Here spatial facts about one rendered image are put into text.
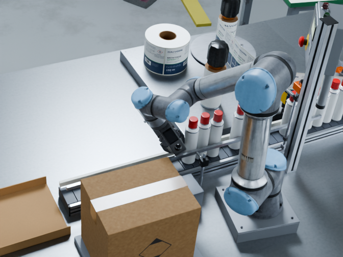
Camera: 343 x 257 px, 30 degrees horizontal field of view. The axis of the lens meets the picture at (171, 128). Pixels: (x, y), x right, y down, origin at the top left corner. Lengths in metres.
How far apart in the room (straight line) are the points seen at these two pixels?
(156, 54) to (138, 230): 1.11
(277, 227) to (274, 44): 1.19
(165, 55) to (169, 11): 2.33
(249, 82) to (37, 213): 0.92
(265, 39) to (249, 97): 1.41
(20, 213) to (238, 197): 0.76
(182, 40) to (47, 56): 1.85
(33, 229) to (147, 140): 0.62
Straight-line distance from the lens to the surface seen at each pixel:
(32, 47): 4.62
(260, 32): 3.25
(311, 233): 2.35
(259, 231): 2.24
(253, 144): 1.92
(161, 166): 2.04
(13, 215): 2.29
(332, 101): 2.67
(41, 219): 2.27
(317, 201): 2.46
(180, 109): 2.06
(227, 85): 2.04
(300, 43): 2.35
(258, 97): 1.79
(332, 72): 2.28
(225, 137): 2.51
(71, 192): 2.29
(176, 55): 2.80
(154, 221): 1.88
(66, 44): 4.64
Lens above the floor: 2.53
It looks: 40 degrees down
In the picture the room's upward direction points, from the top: 6 degrees clockwise
